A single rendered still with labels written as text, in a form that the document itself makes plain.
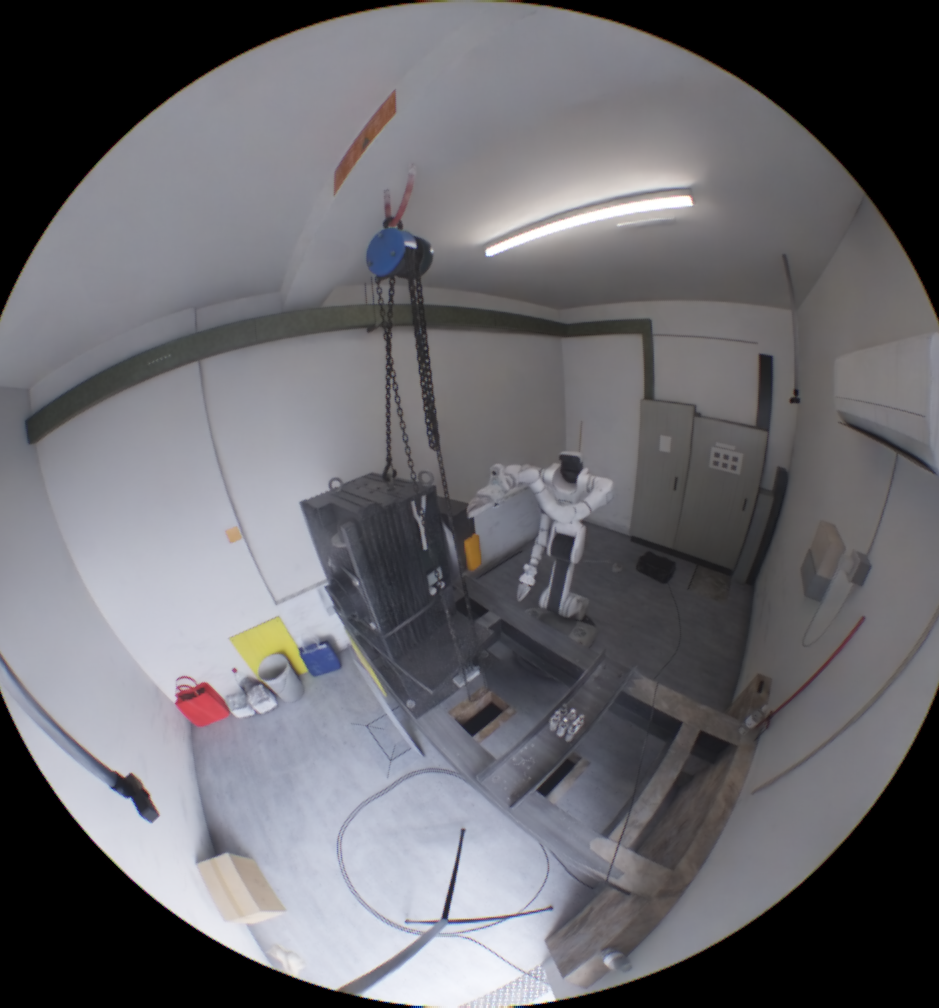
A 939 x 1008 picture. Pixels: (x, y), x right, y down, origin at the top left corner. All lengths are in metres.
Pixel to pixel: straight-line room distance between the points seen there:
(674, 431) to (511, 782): 3.15
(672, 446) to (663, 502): 0.64
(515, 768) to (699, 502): 2.96
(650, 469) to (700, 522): 0.82
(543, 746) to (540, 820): 0.35
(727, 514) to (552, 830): 3.07
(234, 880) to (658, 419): 4.89
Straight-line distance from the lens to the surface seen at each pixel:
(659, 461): 3.44
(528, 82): 0.86
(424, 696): 1.59
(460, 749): 1.45
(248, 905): 2.29
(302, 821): 2.36
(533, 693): 2.32
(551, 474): 1.67
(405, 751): 2.19
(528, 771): 1.40
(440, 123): 0.93
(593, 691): 1.59
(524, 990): 2.26
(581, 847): 1.38
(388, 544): 1.13
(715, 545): 3.64
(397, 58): 0.98
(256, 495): 2.20
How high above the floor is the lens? 2.01
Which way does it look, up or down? 24 degrees down
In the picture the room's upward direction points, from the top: 6 degrees counter-clockwise
